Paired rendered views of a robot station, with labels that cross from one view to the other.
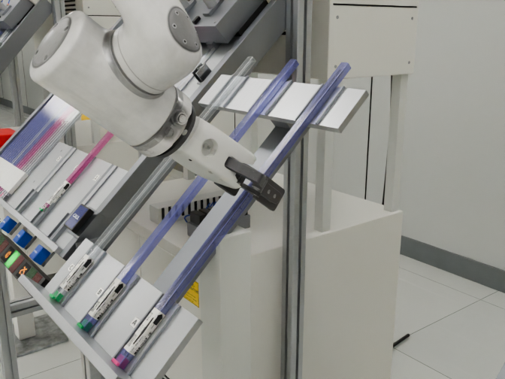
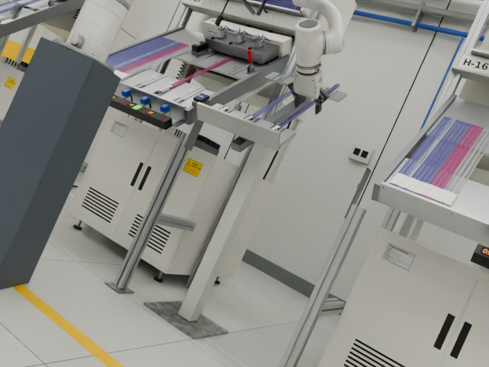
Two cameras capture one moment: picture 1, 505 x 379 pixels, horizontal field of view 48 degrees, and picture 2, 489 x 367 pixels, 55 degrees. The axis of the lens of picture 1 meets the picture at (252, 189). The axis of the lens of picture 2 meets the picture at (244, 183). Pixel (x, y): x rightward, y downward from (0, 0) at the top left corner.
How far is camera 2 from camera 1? 124 cm
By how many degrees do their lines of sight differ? 28
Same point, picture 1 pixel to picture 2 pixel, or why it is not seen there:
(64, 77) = (312, 34)
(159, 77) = (333, 49)
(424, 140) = not seen: hidden behind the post
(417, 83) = not seen: hidden behind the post
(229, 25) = (265, 57)
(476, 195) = (273, 219)
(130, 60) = (330, 40)
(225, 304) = (267, 151)
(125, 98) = (319, 49)
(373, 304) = (247, 226)
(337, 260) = not seen: hidden behind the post
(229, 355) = (257, 173)
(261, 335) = (213, 207)
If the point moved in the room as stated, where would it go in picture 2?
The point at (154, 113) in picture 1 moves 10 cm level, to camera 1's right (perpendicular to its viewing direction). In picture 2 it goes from (318, 59) to (341, 73)
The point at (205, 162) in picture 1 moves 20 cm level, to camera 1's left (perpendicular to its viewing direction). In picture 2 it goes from (317, 83) to (269, 54)
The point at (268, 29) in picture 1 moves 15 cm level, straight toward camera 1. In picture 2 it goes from (278, 68) to (292, 65)
